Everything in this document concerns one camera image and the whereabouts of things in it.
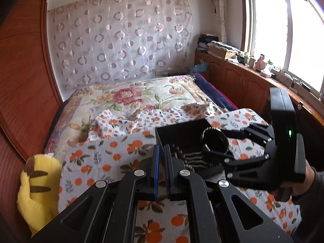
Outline wooden cabinet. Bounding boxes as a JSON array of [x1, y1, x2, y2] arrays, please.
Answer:
[[194, 51, 324, 129]]

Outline pink ceramic figure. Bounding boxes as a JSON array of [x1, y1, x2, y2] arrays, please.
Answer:
[[256, 54, 267, 71]]

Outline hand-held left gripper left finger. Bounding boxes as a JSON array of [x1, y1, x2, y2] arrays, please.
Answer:
[[30, 144, 160, 243]]

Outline black round wristwatch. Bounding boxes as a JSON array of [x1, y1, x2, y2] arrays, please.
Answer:
[[201, 126, 235, 158]]

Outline black jewelry box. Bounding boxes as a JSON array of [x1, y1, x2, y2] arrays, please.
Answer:
[[155, 118, 229, 181]]

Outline teal tissue box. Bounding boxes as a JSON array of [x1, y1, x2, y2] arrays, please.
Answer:
[[188, 60, 208, 73]]

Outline circle pattern sheer curtain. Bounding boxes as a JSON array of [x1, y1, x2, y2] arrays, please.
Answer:
[[47, 0, 194, 90]]

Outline navy blue blanket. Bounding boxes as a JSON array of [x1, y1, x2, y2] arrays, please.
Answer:
[[190, 73, 239, 112]]

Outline white power strip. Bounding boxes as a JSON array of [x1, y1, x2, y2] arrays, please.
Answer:
[[275, 72, 298, 90]]

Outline wooden headboard panel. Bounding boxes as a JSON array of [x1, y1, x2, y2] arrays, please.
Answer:
[[0, 0, 63, 243]]

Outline floral quilt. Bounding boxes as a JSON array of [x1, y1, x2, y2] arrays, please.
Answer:
[[44, 74, 228, 162]]

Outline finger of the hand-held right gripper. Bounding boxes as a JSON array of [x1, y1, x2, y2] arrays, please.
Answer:
[[202, 148, 277, 191], [222, 122, 275, 146]]

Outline white patterned window curtain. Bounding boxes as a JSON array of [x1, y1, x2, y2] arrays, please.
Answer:
[[209, 0, 229, 43]]

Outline orange fruit print blanket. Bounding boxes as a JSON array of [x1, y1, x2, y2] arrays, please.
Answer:
[[57, 102, 302, 243]]

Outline cardboard box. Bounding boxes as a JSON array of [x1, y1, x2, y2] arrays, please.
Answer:
[[209, 46, 238, 60]]

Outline pile of papers and clothes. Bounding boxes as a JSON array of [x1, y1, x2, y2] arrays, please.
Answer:
[[197, 33, 241, 54]]

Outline yellow plush toy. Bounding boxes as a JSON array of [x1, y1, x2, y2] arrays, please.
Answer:
[[16, 153, 63, 236]]

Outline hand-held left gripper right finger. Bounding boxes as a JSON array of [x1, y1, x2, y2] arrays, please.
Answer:
[[163, 144, 294, 243]]

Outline person's right hand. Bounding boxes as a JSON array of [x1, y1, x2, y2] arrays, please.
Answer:
[[291, 160, 316, 203]]

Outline dark bead bracelet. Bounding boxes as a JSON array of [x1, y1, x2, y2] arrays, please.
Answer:
[[171, 143, 196, 173]]

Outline black white striped cloth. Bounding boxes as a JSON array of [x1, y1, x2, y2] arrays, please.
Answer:
[[182, 150, 211, 171]]

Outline person's right forearm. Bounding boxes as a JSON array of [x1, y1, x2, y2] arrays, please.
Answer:
[[291, 166, 324, 236]]

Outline window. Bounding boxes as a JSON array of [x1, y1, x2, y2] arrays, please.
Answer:
[[240, 0, 324, 94]]

